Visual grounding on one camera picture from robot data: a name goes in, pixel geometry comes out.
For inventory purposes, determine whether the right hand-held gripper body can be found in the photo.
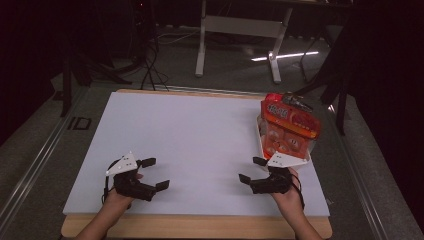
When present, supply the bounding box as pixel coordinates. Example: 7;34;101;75
249;152;310;195

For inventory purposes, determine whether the red and black noodle packet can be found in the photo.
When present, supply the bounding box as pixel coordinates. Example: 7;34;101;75
281;93;314;113

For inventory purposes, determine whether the black floor cable bundle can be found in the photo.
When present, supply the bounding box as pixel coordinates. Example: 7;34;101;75
139;33;171;92

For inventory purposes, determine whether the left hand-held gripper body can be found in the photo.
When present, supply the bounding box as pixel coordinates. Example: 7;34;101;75
105;151;158;202

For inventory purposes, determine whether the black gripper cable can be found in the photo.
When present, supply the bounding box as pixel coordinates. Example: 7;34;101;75
101;175;112;205
291;173;306;210

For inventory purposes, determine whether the white metal desk frame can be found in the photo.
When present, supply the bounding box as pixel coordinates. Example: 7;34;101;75
194;0;294;84

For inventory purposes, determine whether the dark chair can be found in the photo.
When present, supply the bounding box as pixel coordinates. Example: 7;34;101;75
294;33;351;136

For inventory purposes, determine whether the person's left hand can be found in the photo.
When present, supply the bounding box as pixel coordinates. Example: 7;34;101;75
107;189;135;210

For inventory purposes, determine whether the person's right hand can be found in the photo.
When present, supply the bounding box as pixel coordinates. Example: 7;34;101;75
270;168;304;211

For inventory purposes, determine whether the clear orange cake packet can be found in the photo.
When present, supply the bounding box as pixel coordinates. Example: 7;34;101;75
261;121;316;160

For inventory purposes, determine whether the red orange sauce packet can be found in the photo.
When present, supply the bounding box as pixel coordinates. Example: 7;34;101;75
259;93;323;139

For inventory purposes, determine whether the metal floor rail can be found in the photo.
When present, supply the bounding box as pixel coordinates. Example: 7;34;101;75
0;87;86;231
325;106;392;240

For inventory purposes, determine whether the white plastic storage box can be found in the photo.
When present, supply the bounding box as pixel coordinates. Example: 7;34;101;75
255;113;316;168

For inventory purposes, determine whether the black metal stand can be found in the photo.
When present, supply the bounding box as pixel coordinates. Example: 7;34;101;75
59;56;133;118

